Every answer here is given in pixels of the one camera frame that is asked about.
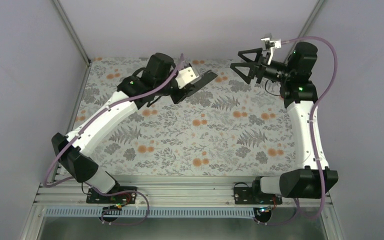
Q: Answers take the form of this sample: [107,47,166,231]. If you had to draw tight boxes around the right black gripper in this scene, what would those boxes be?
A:
[229,47,292,85]

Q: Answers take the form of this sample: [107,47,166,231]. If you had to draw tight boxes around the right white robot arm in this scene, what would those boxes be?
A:
[230,42,339,204]

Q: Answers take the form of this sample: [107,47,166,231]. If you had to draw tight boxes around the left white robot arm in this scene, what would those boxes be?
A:
[51,52,218,203]

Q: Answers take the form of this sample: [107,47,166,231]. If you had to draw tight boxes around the floral table mat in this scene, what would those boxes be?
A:
[86,59,295,177]

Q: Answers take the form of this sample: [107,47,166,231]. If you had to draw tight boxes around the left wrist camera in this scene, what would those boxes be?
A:
[175,65,200,89]

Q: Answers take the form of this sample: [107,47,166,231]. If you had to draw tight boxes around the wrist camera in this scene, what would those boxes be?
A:
[261,33,282,66]
[175,65,200,89]

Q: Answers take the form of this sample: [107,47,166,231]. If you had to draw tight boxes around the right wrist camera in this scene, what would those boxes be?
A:
[261,33,282,66]

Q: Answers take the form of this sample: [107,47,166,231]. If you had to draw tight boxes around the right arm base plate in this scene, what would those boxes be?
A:
[233,180,283,205]

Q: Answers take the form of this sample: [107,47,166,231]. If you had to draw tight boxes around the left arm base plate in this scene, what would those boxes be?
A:
[85,185,138,205]

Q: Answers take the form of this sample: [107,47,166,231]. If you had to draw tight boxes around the aluminium mounting rail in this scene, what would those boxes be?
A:
[32,174,333,208]

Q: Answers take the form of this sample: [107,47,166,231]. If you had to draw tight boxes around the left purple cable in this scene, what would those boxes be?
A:
[42,53,186,188]

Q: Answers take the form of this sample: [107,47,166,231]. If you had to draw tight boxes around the grey slotted cable duct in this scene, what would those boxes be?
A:
[43,206,254,219]

